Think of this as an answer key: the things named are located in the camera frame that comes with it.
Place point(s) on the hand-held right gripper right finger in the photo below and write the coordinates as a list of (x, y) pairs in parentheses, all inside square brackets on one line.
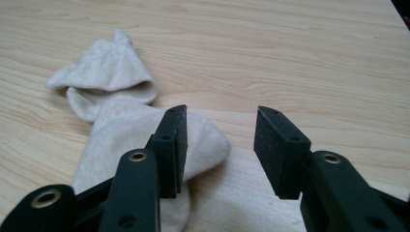
[(280, 154)]

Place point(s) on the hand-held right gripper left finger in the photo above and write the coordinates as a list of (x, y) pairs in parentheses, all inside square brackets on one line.
[(169, 151)]

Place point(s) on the cream white sock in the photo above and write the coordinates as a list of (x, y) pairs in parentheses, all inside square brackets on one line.
[(125, 129), (106, 69)]

